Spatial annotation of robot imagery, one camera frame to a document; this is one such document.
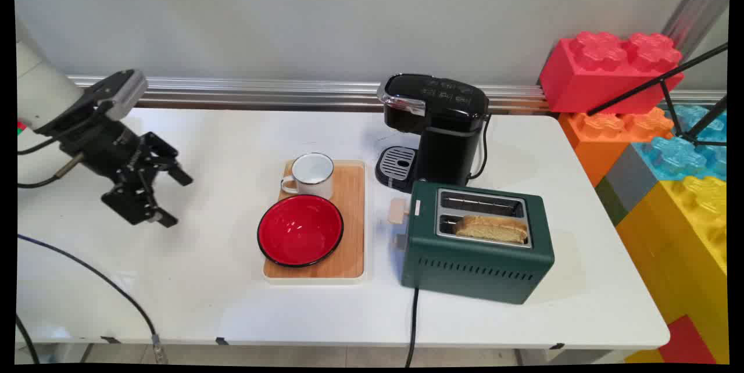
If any small red toy brick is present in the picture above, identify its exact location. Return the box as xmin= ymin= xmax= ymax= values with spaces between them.
xmin=659 ymin=314 xmax=719 ymax=365

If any aluminium profile post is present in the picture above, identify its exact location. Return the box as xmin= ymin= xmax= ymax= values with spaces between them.
xmin=662 ymin=0 xmax=731 ymax=61

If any translucent blue toy brick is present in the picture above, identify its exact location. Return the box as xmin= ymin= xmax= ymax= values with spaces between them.
xmin=632 ymin=103 xmax=728 ymax=182

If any aluminium wall rail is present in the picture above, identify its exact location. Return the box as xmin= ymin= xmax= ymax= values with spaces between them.
xmin=66 ymin=75 xmax=727 ymax=114

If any toast bread slice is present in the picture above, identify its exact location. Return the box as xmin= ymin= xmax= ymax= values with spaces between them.
xmin=454 ymin=215 xmax=530 ymax=245

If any olive green toy brick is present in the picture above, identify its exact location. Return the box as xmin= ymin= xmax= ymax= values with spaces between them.
xmin=593 ymin=176 xmax=629 ymax=228

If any beige toaster lever knob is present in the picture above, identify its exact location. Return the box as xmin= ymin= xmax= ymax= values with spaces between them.
xmin=388 ymin=198 xmax=411 ymax=225

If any black tripod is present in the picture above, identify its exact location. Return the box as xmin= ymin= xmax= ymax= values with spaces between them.
xmin=586 ymin=41 xmax=729 ymax=148

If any wooden tray with cream rim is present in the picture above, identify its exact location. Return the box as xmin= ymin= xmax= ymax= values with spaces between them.
xmin=262 ymin=159 xmax=369 ymax=286

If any black cable with metal plug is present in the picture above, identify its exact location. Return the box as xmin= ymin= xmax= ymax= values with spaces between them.
xmin=16 ymin=153 xmax=89 ymax=190

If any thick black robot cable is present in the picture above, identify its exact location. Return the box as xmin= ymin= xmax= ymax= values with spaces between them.
xmin=16 ymin=314 xmax=40 ymax=365

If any big orange toy brick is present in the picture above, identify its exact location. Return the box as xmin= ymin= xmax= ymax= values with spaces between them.
xmin=557 ymin=107 xmax=675 ymax=188

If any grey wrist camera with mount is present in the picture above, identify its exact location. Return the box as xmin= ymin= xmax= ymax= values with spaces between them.
xmin=58 ymin=69 xmax=149 ymax=130

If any big yellow toy brick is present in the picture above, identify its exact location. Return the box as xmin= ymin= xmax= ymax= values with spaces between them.
xmin=615 ymin=175 xmax=729 ymax=363

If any dark green two-slot toaster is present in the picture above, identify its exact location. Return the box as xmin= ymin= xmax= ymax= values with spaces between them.
xmin=400 ymin=180 xmax=556 ymax=306

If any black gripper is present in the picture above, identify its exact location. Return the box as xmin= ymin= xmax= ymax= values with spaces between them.
xmin=55 ymin=105 xmax=194 ymax=229

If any black cable with grey connector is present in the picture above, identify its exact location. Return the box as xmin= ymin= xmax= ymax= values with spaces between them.
xmin=16 ymin=234 xmax=169 ymax=364

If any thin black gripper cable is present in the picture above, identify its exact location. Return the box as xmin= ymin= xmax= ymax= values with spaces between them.
xmin=16 ymin=137 xmax=63 ymax=156

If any red enamel bowl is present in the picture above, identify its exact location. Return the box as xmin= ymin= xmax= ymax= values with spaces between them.
xmin=257 ymin=193 xmax=345 ymax=268

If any black toaster power cable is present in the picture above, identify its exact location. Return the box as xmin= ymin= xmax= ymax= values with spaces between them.
xmin=405 ymin=287 xmax=420 ymax=368

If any black capsule coffee machine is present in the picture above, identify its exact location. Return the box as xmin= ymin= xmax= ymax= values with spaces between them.
xmin=375 ymin=73 xmax=491 ymax=193

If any white enamel mug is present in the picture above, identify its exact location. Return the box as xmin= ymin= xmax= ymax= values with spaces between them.
xmin=280 ymin=152 xmax=336 ymax=200

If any big red toy brick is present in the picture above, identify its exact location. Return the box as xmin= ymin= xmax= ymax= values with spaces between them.
xmin=539 ymin=30 xmax=686 ymax=116

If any black coffee machine cable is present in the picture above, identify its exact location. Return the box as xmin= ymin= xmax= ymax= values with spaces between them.
xmin=469 ymin=114 xmax=494 ymax=181

